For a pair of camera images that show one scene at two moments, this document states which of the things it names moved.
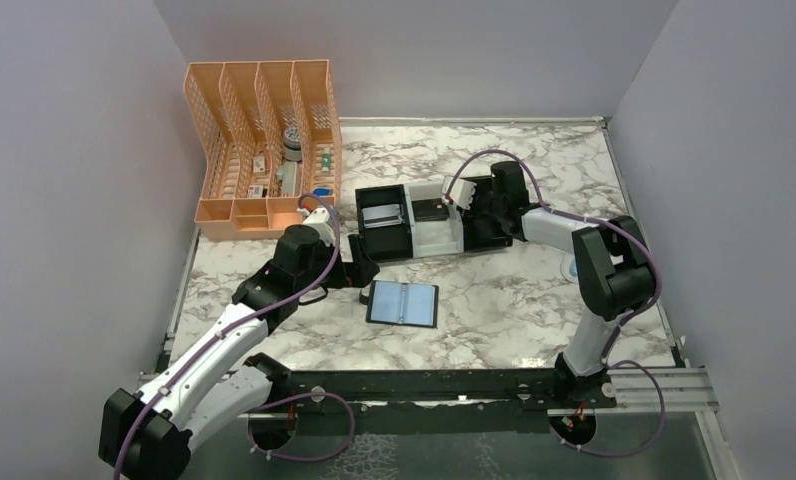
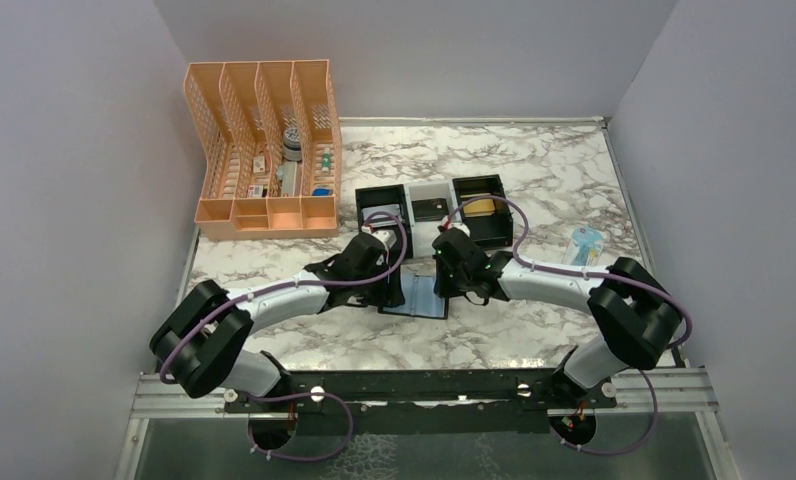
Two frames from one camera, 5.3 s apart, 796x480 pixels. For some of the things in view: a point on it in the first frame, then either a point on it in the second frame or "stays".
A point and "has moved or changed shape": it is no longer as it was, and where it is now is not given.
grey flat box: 287,173 stays
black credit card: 430,210 stays
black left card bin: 384,225 stays
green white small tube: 326,159 stays
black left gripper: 355,274 → 388,296
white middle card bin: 433,237 stays
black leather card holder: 401,303 has moved or changed shape
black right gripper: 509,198 → 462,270
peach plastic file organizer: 268,136 stays
